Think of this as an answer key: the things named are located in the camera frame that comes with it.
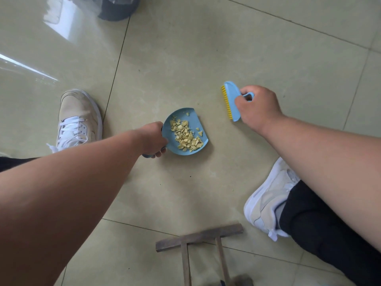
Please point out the person's left forearm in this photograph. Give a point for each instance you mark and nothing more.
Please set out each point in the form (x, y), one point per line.
(59, 205)

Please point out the person's right hand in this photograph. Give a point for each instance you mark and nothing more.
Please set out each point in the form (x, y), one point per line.
(262, 111)

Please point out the person's left white shoe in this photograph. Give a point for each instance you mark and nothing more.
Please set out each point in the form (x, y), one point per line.
(77, 116)

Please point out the person's white shoe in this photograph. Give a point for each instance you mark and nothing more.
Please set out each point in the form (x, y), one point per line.
(77, 116)
(268, 199)

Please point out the person's left hand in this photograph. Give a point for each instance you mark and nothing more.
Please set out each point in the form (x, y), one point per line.
(151, 138)

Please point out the person's black trousers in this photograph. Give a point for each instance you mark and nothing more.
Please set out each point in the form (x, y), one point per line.
(327, 235)

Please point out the grey bin with plastic bag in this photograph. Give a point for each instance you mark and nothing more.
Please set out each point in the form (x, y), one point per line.
(119, 11)

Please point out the wooden folding stool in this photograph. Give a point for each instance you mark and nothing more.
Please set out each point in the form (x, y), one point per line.
(199, 235)

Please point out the blue brush yellow bristles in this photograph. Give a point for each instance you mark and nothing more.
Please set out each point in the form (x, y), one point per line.
(231, 98)

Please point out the person's right white shoe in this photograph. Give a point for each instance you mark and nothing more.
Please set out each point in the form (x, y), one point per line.
(268, 199)

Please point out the pile of yellow crumbs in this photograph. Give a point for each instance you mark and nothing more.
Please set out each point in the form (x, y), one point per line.
(184, 137)

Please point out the person's right forearm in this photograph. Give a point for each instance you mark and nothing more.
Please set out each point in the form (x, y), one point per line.
(327, 169)

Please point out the blue plastic dustpan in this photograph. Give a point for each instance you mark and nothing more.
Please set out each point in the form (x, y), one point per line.
(193, 122)

